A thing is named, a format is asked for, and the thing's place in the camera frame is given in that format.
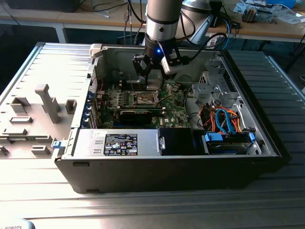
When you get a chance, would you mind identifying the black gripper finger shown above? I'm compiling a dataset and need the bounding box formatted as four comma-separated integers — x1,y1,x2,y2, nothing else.
132,54,153,84
163,71,178,82

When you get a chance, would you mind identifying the silver green CPU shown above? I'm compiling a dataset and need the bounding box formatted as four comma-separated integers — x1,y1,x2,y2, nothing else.
146,79,164,91

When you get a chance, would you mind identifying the CPU socket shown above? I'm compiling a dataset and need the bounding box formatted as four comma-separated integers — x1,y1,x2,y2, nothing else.
132,91,161,106

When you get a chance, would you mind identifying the green motherboard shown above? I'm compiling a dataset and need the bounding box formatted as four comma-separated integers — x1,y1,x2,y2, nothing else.
96,81,192,130

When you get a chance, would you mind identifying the grey case latch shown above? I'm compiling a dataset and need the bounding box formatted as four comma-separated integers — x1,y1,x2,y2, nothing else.
90,43,107,60

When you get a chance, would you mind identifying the silver metal disk bay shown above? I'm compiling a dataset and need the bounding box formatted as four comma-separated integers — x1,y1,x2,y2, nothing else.
191,59,242,107

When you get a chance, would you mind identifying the white label tag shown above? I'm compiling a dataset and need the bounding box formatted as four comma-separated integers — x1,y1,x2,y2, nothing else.
206,37,217,50

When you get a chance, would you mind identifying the black graphics card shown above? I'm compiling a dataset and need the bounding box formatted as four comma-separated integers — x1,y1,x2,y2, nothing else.
106,105,167,125

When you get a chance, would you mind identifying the black plastic shroud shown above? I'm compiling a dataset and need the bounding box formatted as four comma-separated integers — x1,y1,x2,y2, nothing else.
158,127,199,156

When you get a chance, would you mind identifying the black box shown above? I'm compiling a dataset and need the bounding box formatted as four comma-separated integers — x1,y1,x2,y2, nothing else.
209,1,226,28

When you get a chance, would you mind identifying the wooden desk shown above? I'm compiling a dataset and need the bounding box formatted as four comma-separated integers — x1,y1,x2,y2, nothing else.
206,0,305,43
0,0,146,44

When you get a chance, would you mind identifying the hard disk in blue carrier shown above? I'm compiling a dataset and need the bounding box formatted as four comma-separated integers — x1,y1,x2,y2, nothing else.
201,132,257,156

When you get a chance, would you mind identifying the silver power supply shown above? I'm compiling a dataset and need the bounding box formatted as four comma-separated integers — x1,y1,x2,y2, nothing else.
71,128,161,157

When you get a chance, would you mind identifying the metal heat sink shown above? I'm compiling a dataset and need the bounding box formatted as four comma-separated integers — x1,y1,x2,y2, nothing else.
241,6,258,24

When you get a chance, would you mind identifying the black PC case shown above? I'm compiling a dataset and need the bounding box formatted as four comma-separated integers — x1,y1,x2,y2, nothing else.
54,43,293,194

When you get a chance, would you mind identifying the black monitor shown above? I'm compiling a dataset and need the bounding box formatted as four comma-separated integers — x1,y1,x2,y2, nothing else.
4,0,81,13

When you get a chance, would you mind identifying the silver metal drive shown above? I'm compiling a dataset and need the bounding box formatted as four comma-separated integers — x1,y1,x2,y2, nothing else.
257,9,275,23

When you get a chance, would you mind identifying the blue plastic clip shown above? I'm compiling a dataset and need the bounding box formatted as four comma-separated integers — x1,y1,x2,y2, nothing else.
52,140,66,150

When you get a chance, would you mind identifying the grey parts rack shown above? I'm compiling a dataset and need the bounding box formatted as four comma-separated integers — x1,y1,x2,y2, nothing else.
0,83,81,160

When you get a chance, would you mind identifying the blue box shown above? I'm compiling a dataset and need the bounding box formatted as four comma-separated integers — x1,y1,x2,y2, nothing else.
265,0,297,8

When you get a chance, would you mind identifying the green RAM stick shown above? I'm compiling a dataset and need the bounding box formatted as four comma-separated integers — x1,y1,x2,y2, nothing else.
0,136,28,142

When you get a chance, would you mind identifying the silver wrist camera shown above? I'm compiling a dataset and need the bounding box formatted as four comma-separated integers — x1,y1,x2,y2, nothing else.
160,49,190,75

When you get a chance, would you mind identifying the thin red wire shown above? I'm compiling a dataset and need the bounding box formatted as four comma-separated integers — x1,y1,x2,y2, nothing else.
92,76,104,91

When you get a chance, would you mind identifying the blue flat wire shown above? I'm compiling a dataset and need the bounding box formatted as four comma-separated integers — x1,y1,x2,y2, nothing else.
215,107,237,136

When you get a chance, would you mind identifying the orange red wire bundle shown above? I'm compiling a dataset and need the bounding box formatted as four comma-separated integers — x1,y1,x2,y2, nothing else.
199,104,242,134

